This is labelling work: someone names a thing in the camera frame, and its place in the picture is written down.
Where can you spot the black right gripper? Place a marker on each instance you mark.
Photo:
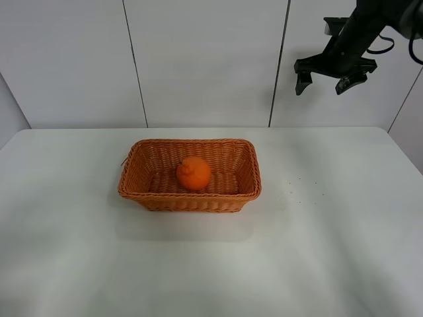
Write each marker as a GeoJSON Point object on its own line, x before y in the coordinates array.
{"type": "Point", "coordinates": [342, 58]}

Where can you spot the orange with stem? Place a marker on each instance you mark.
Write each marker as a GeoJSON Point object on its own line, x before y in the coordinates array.
{"type": "Point", "coordinates": [193, 173]}

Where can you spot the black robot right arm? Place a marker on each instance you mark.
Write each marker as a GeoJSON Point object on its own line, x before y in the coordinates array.
{"type": "Point", "coordinates": [403, 16]}

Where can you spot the orange wicker basket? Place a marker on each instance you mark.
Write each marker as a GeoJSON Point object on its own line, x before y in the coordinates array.
{"type": "Point", "coordinates": [149, 175]}

